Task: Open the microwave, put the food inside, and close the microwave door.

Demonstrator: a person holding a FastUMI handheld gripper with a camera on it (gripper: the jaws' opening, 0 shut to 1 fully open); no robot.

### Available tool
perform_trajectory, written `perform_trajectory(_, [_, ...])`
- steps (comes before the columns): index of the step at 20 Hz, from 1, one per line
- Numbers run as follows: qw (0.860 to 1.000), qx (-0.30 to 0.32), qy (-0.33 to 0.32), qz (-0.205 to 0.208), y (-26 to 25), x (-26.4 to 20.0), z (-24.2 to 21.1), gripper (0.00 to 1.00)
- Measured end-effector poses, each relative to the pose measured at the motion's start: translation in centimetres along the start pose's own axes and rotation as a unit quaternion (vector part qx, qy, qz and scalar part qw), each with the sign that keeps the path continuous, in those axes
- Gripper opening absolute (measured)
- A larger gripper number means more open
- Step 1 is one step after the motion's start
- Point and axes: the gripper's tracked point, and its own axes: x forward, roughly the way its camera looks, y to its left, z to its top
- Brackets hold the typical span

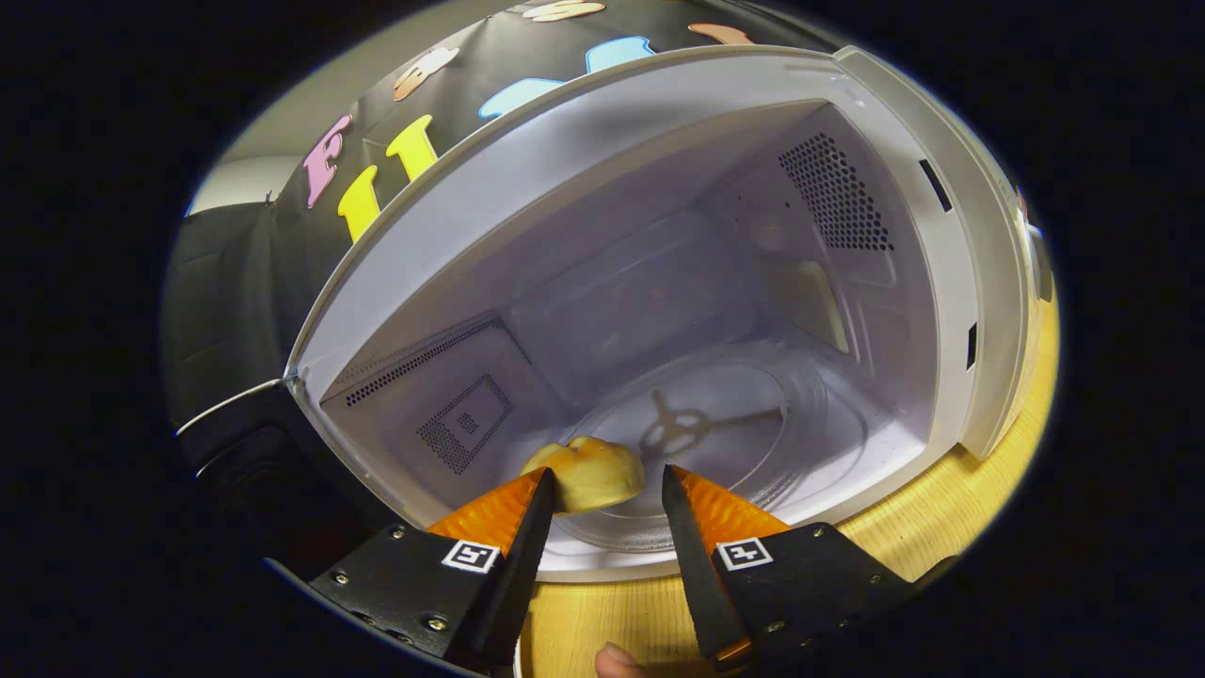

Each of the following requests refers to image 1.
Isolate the glass turntable plate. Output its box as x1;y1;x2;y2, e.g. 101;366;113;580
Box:
554;353;869;557

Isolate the golden bread roll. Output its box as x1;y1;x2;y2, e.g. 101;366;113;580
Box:
520;435;648;516

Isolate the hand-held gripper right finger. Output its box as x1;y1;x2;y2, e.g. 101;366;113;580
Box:
661;464;957;672

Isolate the white microwave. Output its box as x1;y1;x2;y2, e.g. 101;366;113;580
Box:
174;44;1056;585

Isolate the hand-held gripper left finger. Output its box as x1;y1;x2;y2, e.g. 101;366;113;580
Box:
309;467;556;672

